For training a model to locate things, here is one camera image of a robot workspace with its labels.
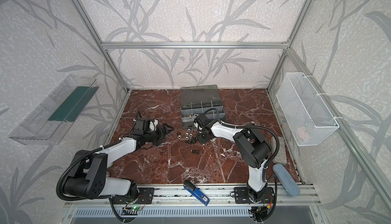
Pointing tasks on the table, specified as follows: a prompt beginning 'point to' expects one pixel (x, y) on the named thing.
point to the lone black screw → (195, 151)
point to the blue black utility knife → (196, 192)
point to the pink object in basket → (302, 133)
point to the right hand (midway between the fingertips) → (201, 133)
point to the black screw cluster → (191, 141)
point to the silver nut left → (179, 137)
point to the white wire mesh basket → (309, 120)
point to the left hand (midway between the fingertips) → (172, 128)
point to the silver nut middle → (187, 138)
